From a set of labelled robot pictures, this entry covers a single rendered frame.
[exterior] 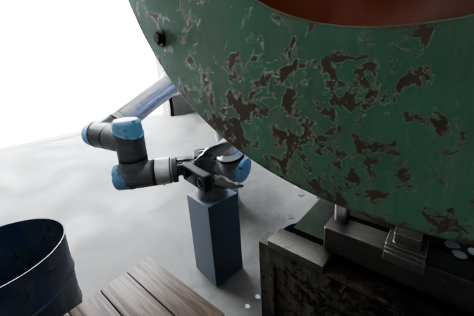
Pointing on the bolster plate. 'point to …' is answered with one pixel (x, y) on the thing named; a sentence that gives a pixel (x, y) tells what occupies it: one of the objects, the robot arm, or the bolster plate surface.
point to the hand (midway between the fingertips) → (243, 163)
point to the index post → (341, 214)
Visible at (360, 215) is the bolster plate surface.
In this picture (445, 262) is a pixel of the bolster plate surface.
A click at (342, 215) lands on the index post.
